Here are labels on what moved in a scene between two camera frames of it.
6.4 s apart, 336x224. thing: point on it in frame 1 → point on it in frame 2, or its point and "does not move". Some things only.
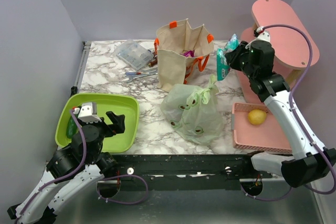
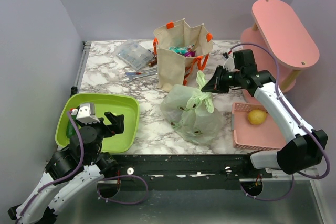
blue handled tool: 135,73 does not move
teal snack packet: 222,66 → 181,50
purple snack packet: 191,53 does not move
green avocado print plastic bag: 194,112 does not move
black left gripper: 117,126 does not move
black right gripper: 232,57 → 214,84
